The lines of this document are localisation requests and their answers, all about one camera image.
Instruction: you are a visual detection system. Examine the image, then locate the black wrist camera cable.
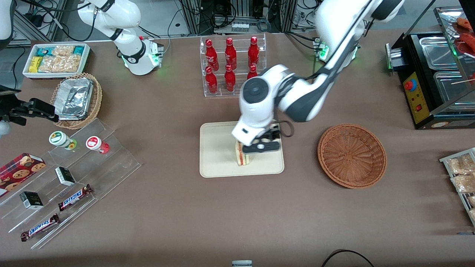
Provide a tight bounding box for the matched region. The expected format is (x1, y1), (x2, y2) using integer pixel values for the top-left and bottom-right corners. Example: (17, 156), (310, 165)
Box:
(276, 67), (334, 139)

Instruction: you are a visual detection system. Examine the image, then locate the black hot dog machine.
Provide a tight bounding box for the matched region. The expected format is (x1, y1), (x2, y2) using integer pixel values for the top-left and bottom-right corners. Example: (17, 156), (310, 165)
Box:
(385, 6), (475, 130)

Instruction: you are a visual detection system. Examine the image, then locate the steel machine pan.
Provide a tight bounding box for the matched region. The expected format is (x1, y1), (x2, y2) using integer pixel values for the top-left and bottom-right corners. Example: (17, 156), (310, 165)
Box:
(433, 70), (475, 105)
(419, 36), (458, 71)

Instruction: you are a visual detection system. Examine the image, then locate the stack of foil trays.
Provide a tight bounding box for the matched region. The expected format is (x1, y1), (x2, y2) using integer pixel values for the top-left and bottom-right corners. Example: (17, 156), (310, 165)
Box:
(55, 78), (94, 121)

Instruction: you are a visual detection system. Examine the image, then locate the clear acrylic step display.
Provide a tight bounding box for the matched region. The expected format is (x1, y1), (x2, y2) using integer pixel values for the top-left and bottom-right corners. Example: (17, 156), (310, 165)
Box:
(0, 118), (142, 250)

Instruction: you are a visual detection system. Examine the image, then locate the grey wire rack tray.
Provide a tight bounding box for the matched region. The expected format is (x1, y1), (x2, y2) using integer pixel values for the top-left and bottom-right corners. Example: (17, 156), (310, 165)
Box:
(439, 148), (475, 227)

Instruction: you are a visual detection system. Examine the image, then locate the brown round wicker basket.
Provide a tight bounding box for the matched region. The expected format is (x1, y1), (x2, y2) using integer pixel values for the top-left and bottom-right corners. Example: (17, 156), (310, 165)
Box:
(317, 123), (387, 189)

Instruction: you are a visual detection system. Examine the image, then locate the triangle sandwich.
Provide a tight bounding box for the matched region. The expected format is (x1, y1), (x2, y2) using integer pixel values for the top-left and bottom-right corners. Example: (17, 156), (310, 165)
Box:
(235, 140), (250, 167)

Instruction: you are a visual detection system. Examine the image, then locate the cup with green lid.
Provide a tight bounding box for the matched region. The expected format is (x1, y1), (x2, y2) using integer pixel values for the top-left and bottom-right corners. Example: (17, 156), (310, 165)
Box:
(49, 131), (78, 150)

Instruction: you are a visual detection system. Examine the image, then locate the small black box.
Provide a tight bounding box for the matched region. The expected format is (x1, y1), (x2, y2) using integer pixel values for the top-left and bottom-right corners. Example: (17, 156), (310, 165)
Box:
(55, 167), (76, 187)
(19, 191), (44, 210)

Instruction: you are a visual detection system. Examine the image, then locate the clear bag of crackers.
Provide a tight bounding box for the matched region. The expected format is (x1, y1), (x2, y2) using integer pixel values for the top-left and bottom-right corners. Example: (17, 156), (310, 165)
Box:
(61, 55), (82, 73)
(52, 45), (75, 57)
(38, 56), (63, 73)

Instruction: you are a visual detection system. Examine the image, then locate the clear acrylic bottle rack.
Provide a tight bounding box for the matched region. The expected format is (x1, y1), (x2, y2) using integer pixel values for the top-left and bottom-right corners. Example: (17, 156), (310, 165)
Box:
(200, 33), (267, 98)

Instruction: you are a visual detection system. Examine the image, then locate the cream plastic tray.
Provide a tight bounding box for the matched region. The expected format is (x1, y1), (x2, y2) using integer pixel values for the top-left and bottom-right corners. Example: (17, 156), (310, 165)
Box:
(200, 122), (285, 178)

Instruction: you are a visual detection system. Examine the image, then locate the light tan wicker basket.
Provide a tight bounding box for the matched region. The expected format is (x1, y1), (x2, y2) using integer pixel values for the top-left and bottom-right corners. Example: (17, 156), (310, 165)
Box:
(51, 73), (103, 130)

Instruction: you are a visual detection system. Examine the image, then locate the white rectangular snack bin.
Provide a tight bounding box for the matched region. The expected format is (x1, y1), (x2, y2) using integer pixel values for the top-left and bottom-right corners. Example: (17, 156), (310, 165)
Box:
(22, 43), (91, 80)

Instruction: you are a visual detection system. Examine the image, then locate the snickers bar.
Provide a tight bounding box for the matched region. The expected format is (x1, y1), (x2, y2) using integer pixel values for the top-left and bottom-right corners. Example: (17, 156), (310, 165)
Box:
(20, 213), (60, 242)
(58, 184), (93, 212)

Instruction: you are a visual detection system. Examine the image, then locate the cup with red lid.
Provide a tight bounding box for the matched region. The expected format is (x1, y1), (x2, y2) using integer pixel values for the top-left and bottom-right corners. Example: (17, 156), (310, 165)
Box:
(86, 136), (110, 154)

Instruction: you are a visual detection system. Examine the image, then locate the red cookie box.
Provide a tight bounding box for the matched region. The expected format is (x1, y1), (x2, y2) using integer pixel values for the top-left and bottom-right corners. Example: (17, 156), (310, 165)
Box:
(0, 153), (46, 197)

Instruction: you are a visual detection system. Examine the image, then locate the black looped cable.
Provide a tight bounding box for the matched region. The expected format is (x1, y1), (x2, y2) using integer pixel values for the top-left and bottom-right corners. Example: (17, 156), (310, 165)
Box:
(321, 249), (375, 267)

